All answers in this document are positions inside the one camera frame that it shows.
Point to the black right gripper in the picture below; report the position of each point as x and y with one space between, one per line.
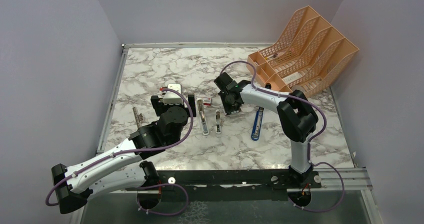
228 108

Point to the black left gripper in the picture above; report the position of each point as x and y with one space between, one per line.
161 108

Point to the red white staple box sleeve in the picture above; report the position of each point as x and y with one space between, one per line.
206 100

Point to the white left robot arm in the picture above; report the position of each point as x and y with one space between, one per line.
126 165

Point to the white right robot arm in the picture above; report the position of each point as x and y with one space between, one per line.
297 117

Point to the peach plastic desk organizer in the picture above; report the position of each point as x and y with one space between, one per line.
309 55

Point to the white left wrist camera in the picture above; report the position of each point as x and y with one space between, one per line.
170 98

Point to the metal stapler magazine rail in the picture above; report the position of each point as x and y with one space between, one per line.
138 117

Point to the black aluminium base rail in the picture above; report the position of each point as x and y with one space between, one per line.
261 184

